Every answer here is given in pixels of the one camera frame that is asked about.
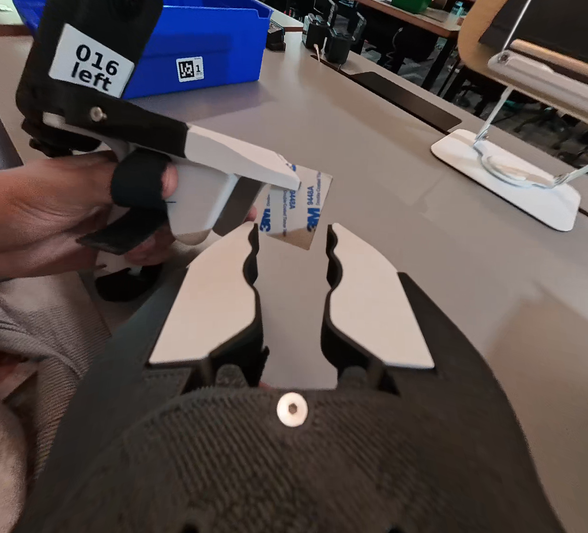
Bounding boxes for small black box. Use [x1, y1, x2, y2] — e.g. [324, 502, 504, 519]
[266, 21, 287, 51]

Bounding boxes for person's grey knit clothing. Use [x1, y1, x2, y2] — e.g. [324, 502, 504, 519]
[0, 267, 113, 533]

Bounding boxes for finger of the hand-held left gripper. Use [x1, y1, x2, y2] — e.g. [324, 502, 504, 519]
[185, 123, 302, 191]
[212, 176, 259, 236]

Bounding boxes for blue bin with white tag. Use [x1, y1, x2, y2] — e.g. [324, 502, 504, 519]
[122, 0, 273, 99]

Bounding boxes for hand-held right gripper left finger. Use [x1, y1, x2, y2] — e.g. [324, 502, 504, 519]
[148, 222, 269, 366]

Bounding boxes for person's left hand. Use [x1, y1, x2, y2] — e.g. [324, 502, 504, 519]
[0, 151, 180, 277]

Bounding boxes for square adhesive tape sheet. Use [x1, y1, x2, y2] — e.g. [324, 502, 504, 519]
[259, 165, 334, 250]

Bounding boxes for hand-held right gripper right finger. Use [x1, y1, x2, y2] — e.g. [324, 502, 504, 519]
[322, 223, 435, 369]

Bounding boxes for white tablet stand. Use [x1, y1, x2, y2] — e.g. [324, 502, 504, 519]
[431, 0, 588, 231]

